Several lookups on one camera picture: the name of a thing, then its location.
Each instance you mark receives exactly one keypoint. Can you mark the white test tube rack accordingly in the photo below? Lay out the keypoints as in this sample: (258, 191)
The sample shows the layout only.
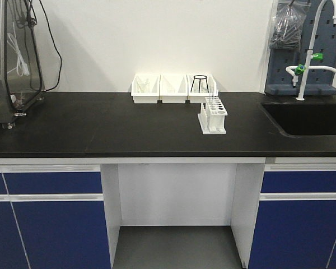
(212, 116)

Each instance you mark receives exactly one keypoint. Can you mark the blue-grey pegboard drying rack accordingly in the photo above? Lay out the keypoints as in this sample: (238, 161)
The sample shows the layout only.
(302, 47)

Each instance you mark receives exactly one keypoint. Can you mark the middle white storage bin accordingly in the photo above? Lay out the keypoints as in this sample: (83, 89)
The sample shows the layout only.
(173, 88)

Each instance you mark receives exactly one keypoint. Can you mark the white storage bin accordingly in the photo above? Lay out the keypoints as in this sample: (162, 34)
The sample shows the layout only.
(173, 88)
(153, 96)
(194, 97)

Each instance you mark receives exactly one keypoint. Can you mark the left white storage bin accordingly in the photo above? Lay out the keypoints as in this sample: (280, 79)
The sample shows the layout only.
(153, 96)

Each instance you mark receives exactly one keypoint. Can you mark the large clear glass beaker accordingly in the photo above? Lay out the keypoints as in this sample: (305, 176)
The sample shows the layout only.
(143, 85)

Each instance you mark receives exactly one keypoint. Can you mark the right white storage bin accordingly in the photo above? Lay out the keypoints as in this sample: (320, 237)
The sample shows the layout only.
(194, 97)

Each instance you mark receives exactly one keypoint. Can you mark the black metal tripod stand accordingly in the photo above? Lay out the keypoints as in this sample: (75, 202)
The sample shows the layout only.
(200, 84)

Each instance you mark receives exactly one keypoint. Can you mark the black lab sink basin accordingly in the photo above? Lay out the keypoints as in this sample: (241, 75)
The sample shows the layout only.
(297, 120)

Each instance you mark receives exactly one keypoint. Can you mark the white gooseneck lab faucet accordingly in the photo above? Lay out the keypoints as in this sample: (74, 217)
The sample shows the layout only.
(303, 69)

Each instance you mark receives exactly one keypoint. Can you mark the left blue cabinet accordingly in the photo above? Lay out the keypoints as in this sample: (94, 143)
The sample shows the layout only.
(52, 216)

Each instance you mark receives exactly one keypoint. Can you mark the blue cabinet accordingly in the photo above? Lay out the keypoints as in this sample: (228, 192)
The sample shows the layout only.
(296, 219)
(52, 216)

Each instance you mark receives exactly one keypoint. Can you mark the right blue cabinet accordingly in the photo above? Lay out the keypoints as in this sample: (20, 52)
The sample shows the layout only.
(296, 219)

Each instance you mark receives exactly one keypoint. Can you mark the plastic bag of pegs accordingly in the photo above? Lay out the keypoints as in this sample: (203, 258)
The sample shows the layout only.
(288, 24)

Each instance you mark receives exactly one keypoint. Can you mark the stainless steel lab appliance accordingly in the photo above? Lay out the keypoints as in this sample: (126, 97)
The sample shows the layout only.
(21, 81)

